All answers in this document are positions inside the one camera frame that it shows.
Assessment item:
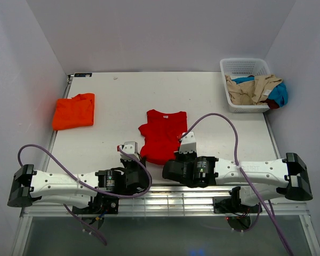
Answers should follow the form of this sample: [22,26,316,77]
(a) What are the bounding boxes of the orange t shirt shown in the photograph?
[52,93,95,131]

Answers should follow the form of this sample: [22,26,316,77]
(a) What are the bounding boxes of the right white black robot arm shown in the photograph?
[162,153,313,212]

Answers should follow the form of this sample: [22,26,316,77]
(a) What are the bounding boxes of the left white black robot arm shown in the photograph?
[7,159,150,213]

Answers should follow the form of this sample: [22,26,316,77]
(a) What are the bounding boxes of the beige t shirt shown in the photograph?
[225,75,283,106]

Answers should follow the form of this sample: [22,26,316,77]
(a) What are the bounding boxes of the dark red t shirt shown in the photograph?
[266,99,280,109]

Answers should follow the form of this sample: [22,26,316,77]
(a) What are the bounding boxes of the white plastic laundry basket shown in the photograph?
[220,58,270,113]

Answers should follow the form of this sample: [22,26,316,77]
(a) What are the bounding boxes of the blue label sticker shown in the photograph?
[74,73,92,77]

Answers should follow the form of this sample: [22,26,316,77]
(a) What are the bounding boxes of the blue t shirt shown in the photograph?
[233,76,289,107]

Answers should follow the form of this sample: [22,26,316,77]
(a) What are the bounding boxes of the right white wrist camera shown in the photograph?
[178,131,197,154]

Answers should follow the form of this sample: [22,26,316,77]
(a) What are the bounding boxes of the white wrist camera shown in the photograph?
[117,141,140,161]
[178,131,197,154]

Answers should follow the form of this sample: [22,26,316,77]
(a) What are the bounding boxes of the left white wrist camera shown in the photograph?
[117,141,140,161]

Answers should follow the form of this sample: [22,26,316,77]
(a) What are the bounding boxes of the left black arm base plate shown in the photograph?
[72,196,119,215]

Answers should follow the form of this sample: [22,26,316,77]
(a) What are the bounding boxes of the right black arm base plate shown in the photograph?
[212,197,262,215]

